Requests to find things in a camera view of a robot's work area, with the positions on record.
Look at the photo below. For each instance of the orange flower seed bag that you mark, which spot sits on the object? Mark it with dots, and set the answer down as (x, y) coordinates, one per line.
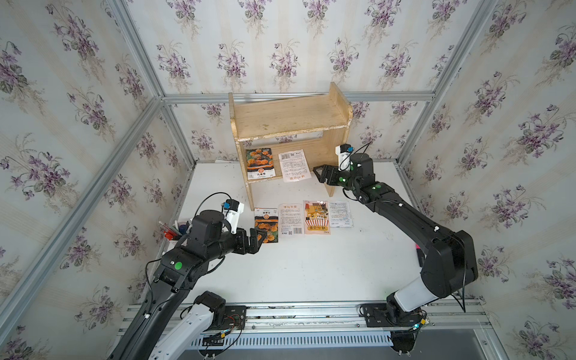
(266, 222)
(260, 163)

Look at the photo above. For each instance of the red items at table edge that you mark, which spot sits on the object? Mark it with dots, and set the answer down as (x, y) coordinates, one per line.
(176, 231)

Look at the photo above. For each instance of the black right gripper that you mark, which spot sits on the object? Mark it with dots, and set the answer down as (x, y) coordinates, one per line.
(332, 169)

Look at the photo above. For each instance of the wooden two-tier shelf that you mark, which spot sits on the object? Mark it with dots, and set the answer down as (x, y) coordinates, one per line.
(330, 113)

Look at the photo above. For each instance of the pink pen holder cup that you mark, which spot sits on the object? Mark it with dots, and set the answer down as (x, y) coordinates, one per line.
(175, 244)

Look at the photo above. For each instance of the white barcode seed bag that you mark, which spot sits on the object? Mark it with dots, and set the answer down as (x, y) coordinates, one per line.
(291, 220)

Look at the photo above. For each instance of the colourful popcorn seed bag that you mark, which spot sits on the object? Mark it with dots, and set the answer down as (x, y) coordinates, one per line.
(316, 218)

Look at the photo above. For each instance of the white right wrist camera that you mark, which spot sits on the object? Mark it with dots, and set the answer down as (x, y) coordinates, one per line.
(343, 153)

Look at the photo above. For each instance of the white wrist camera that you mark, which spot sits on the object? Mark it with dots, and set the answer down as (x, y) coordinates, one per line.
(343, 153)
(232, 211)

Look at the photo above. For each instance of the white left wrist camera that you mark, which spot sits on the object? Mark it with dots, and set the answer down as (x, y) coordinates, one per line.
(232, 211)

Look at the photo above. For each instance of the white text seed bag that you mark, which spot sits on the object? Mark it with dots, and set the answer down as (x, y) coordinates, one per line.
(339, 214)

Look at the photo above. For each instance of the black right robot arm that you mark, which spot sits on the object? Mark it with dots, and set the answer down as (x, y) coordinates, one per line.
(449, 257)

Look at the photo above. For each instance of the white label seed bag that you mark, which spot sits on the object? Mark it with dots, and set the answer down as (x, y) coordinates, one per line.
(294, 166)

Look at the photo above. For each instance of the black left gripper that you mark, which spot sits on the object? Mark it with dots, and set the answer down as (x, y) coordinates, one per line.
(253, 246)

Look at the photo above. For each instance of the pink grey highlighter marker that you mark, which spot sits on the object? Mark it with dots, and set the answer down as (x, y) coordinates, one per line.
(420, 256)

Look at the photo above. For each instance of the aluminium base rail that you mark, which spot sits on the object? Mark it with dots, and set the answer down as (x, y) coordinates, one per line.
(213, 327)

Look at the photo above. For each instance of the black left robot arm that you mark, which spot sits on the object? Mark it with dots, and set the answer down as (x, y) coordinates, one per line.
(211, 235)

